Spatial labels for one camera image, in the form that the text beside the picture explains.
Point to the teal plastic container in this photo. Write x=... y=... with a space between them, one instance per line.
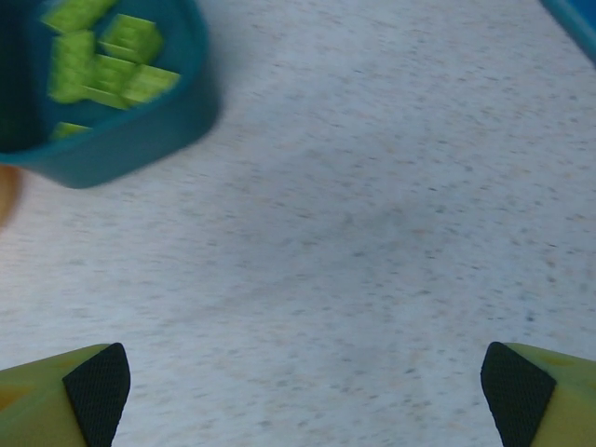
x=139 y=139

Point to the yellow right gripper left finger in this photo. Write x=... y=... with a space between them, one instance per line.
x=37 y=405

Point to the yellow plastic container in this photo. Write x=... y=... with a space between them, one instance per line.
x=7 y=195

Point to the small green lego brick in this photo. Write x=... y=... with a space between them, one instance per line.
x=153 y=84
x=132 y=37

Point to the long green lego brick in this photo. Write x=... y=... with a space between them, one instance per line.
x=70 y=65

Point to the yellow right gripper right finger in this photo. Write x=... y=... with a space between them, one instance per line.
x=563 y=410

